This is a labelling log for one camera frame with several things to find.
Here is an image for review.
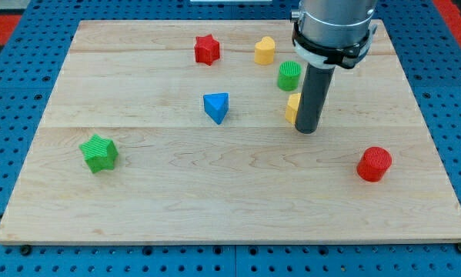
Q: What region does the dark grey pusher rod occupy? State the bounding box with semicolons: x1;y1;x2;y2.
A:
295;65;334;134

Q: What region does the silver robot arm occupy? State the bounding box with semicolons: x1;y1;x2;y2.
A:
290;0;377;69

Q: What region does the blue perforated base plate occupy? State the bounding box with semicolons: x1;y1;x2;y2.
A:
0;0;461;276

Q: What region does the yellow heart block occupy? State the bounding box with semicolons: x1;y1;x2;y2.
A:
254;36;276;65

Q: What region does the red star block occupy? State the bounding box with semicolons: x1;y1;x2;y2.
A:
194;34;220;66

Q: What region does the green star block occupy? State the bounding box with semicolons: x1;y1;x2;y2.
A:
79;134;119;174

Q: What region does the yellow hexagon block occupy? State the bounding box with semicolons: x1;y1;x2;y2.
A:
285;93;301;124

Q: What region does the blue triangle block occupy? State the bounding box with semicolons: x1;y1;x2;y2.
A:
203;92;229;125

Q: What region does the green cylinder block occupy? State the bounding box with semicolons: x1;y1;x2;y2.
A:
277;61;302;92

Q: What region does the red cylinder block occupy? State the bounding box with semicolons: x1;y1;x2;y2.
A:
356;146;393;182

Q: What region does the light wooden board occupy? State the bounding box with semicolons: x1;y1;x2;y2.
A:
0;20;461;245

